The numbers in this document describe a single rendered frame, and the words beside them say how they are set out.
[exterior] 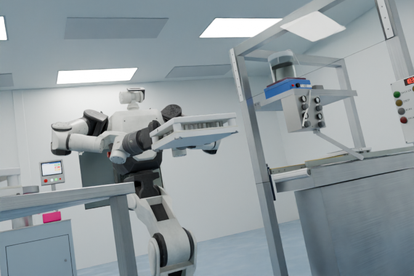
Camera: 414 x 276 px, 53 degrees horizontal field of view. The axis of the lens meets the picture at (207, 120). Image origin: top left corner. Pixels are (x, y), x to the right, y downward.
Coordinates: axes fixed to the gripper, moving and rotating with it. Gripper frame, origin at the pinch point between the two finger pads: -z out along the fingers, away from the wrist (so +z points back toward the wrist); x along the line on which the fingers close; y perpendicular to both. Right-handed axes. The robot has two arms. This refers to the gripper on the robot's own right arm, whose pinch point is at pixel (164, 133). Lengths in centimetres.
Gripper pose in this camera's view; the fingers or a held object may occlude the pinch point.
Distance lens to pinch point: 160.4
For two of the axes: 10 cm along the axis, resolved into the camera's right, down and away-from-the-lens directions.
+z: -8.4, 2.6, 4.8
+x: 1.8, 9.6, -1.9
